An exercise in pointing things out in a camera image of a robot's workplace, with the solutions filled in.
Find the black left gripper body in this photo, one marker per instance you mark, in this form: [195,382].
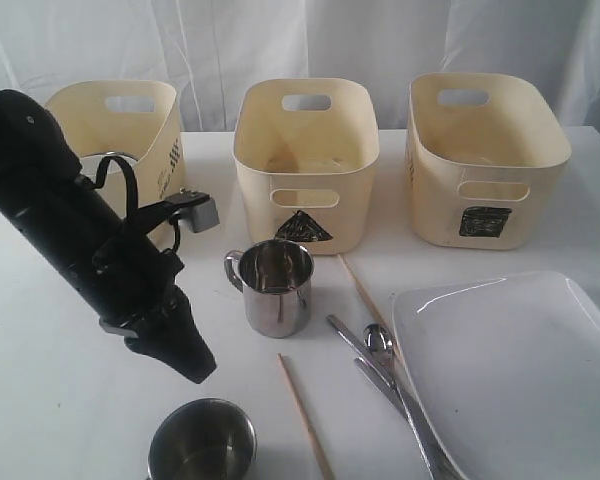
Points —
[124,280]

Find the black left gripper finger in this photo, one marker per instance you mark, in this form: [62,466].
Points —
[154,337]
[188,353]

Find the small steel cup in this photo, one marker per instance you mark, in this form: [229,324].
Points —
[207,438]

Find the steel mug with handle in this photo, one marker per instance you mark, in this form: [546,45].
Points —
[274,278]

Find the steel knife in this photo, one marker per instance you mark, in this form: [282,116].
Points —
[350,338]

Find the steel spoon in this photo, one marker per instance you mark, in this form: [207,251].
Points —
[381,355]

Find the cream bin with triangle mark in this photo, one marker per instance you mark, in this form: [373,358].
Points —
[305,152]

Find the large steel bowl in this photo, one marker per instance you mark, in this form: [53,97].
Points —
[91,160]

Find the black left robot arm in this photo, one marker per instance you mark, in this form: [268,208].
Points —
[94,233]

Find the wooden chopstick front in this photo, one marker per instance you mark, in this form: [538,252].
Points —
[316,446]

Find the cream bin with circle mark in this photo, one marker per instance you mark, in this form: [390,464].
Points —
[139,117]

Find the wooden chopstick near plate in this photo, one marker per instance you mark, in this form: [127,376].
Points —
[370,305]

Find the white curtain backdrop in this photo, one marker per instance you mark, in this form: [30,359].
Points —
[213,51]

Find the steel fork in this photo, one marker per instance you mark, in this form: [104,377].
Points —
[435,459]

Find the white square plate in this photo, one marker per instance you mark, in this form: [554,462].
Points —
[507,373]

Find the cream bin with square mark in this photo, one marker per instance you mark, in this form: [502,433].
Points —
[484,153]

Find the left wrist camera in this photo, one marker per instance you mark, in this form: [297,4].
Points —
[196,210]

